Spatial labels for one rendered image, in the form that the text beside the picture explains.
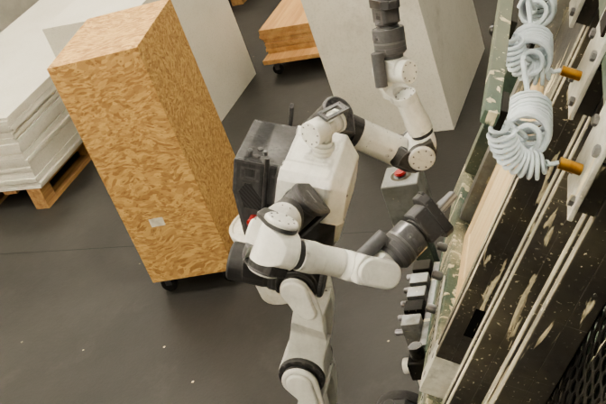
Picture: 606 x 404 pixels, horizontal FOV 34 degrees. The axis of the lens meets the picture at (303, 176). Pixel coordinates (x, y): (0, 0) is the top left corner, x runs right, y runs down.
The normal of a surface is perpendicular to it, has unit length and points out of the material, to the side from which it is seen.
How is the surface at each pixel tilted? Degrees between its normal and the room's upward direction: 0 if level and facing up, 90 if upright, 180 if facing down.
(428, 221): 72
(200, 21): 90
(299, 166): 23
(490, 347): 90
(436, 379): 90
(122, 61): 90
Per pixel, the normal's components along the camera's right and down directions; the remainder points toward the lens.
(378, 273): 0.43, 0.12
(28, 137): 0.90, -0.08
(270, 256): -0.37, 0.12
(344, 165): 0.75, -0.43
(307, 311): -0.22, 0.56
